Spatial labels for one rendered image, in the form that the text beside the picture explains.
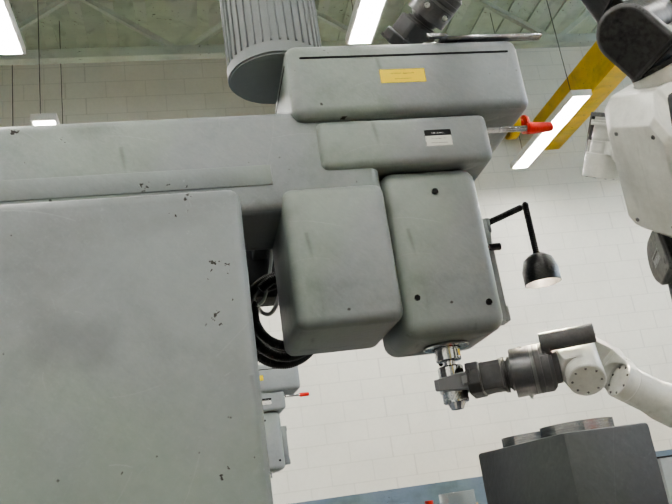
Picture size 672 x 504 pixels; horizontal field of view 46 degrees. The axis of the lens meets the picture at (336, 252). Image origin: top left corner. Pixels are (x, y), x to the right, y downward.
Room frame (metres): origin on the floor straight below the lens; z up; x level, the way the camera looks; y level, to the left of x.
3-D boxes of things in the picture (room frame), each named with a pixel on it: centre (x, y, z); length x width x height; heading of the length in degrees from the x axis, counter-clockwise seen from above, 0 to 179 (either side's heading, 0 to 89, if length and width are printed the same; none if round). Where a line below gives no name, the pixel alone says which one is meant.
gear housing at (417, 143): (1.46, -0.14, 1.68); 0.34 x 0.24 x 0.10; 102
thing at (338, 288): (1.43, 0.01, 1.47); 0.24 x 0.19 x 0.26; 12
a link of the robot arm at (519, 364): (1.45, -0.27, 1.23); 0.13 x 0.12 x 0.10; 167
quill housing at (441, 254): (1.47, -0.17, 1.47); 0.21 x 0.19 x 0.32; 12
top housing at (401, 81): (1.46, -0.16, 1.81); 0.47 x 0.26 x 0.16; 102
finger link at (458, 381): (1.44, -0.17, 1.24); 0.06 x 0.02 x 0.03; 77
